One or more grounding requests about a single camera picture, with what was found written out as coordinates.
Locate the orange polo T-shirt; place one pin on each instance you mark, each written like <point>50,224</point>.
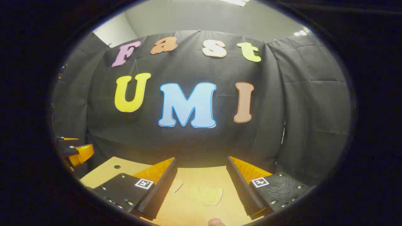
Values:
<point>201,201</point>

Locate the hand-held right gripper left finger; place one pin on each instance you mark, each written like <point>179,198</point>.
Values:
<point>163,188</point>

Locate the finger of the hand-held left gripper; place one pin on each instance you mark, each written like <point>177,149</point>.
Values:
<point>69,138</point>
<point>82,153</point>

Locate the white ceiling light panel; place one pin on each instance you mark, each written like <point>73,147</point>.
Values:
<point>235,2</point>

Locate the black backdrop cloth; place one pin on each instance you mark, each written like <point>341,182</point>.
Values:
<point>194,144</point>

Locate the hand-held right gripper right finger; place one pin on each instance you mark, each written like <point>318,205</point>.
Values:
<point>241,188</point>

